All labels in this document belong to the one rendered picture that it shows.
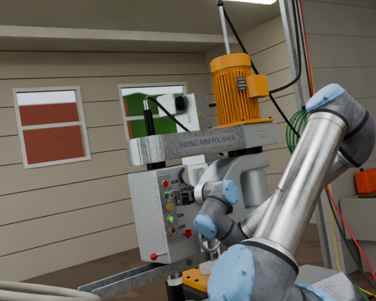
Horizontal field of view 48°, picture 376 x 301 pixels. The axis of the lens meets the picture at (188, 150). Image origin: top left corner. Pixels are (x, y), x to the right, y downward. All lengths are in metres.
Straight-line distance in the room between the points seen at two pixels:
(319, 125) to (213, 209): 0.50
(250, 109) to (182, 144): 0.57
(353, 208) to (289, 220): 4.03
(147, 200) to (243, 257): 1.02
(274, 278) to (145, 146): 1.05
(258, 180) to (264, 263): 1.43
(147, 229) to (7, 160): 6.08
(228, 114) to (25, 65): 6.26
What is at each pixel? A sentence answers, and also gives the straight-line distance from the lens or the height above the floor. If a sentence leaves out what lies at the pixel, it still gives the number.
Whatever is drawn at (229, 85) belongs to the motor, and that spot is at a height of 1.97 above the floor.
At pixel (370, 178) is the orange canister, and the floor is 1.03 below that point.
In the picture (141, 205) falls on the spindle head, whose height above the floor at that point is 1.44.
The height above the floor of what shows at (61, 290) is 1.17.
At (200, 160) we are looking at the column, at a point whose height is 1.58.
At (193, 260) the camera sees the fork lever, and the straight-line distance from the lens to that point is 2.04.
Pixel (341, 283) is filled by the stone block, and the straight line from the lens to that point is 2.46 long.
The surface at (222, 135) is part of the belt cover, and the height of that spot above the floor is 1.70.
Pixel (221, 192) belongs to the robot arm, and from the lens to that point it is 1.53.
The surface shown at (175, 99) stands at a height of 2.03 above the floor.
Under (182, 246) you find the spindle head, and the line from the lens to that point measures 1.93.
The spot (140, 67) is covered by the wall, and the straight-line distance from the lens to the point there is 9.16.
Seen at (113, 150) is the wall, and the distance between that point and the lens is 8.56.
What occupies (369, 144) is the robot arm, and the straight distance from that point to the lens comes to 1.35.
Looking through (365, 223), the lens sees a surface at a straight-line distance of 5.02.
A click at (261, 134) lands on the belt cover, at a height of 1.68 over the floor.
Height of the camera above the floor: 1.62
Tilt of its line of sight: 1 degrees up
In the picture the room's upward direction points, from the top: 9 degrees counter-clockwise
